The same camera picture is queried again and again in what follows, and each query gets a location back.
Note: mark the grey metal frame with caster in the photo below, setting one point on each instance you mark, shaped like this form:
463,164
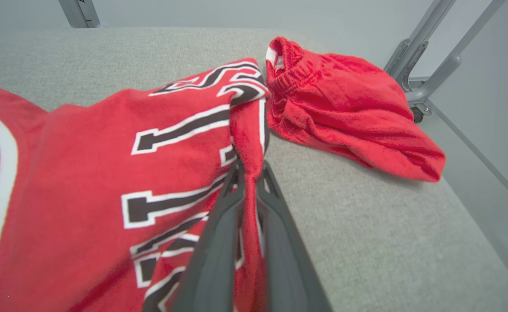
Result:
418,60

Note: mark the red white jersey shirt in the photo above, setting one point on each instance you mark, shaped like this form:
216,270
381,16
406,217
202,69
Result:
85,182

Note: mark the grey slanted metal leg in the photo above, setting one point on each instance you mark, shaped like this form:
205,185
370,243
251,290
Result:
78,13

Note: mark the red shorts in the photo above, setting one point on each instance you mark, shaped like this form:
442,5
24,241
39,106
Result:
349,108

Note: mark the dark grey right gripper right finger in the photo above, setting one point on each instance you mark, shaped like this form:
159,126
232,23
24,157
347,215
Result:
288,268

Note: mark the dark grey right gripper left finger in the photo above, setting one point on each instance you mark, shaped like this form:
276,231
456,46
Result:
213,268

